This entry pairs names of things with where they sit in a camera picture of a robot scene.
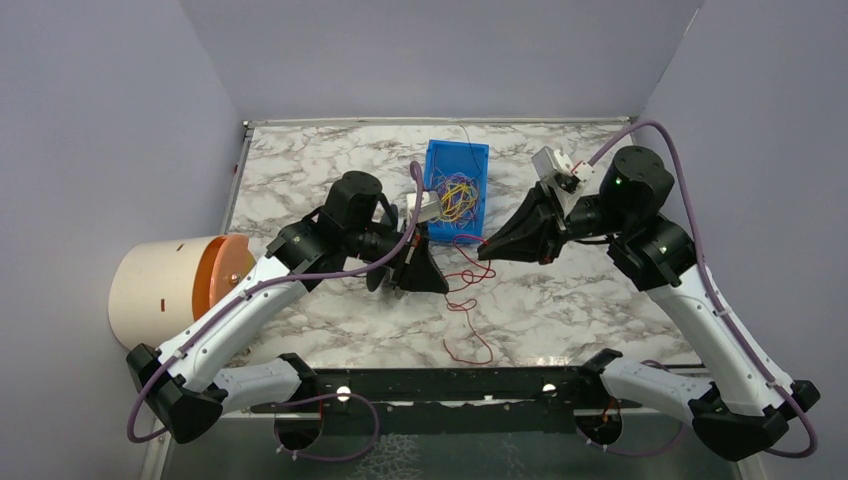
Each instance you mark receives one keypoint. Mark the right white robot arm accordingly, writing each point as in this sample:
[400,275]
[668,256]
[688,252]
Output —
[746,403]

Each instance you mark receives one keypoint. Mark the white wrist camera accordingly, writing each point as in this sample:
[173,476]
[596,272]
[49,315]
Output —
[561,179]
[430,208]

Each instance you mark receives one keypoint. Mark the blue plastic bin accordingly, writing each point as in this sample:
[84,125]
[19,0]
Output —
[458,173]

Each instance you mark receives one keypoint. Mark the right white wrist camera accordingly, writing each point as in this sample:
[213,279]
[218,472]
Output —
[561,179]

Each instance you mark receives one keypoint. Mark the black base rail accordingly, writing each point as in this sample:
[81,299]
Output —
[432,401]

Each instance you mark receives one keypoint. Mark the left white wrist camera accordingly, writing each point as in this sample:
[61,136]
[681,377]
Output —
[430,208]

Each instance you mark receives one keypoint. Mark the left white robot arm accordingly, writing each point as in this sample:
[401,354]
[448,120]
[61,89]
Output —
[186,381]

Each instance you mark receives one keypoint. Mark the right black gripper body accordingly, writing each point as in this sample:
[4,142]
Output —
[549,225]

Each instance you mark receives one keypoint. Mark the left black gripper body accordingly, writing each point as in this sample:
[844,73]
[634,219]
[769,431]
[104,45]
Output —
[404,262]

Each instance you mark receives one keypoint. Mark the black cable spool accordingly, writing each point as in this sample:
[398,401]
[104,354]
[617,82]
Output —
[375,278]

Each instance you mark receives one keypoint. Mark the cream cylinder with orange lid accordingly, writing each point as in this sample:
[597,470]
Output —
[162,288]

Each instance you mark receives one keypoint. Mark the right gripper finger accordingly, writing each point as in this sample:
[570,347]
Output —
[535,222]
[491,250]

